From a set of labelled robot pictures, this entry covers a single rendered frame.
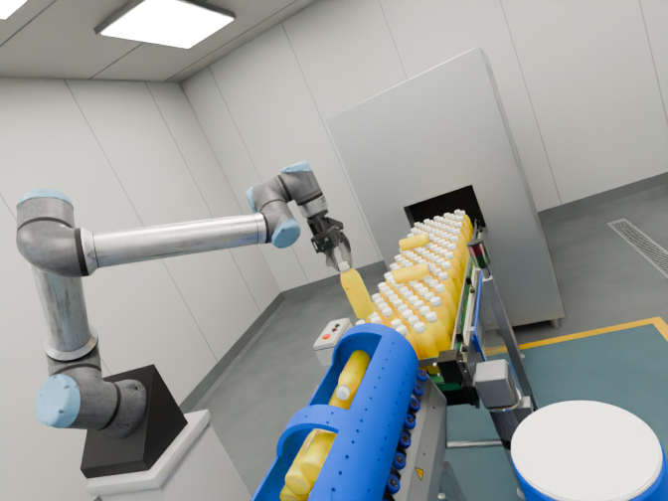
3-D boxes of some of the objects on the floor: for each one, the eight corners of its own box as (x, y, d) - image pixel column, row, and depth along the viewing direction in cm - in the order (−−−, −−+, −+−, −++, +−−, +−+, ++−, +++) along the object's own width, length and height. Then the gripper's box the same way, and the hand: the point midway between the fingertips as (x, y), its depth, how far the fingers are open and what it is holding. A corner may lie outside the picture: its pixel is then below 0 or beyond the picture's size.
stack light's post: (560, 496, 189) (481, 281, 165) (559, 489, 192) (482, 276, 168) (569, 496, 187) (492, 278, 163) (568, 489, 191) (492, 274, 167)
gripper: (295, 224, 132) (324, 282, 137) (326, 212, 127) (355, 273, 132) (306, 215, 140) (332, 271, 145) (335, 204, 134) (362, 262, 140)
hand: (344, 264), depth 140 cm, fingers closed on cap, 4 cm apart
